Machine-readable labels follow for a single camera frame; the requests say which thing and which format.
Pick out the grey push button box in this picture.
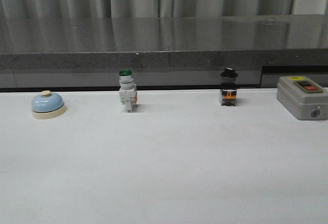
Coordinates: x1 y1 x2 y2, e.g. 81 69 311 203
277 76 327 120

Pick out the black rotary selector switch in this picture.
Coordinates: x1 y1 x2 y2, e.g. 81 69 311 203
219 68 238 106

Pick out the green pushbutton switch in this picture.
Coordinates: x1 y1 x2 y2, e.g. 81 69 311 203
119 69 138 112

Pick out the light blue desk bell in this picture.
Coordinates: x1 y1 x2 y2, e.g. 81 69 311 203
31 90 66 119

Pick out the grey stone counter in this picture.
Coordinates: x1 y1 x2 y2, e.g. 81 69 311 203
1 15 327 91

